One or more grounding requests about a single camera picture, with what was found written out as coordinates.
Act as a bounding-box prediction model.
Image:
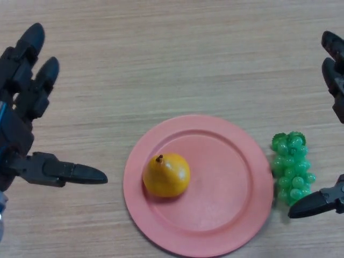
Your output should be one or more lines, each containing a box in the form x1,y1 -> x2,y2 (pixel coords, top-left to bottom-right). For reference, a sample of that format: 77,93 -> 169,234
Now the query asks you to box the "pink round plate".
123,114 -> 274,258

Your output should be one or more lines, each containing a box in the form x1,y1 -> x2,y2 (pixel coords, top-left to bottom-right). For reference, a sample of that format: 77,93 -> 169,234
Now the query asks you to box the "green plastic grape bunch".
270,131 -> 317,207

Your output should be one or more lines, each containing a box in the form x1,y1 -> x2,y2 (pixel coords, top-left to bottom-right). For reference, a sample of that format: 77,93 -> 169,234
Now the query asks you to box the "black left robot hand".
0,23 -> 109,193

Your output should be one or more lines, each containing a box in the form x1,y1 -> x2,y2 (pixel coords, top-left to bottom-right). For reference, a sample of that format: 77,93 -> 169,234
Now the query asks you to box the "yellow pear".
142,152 -> 191,198

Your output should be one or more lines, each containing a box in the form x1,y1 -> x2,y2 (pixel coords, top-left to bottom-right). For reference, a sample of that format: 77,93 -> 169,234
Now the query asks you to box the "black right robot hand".
287,31 -> 344,219

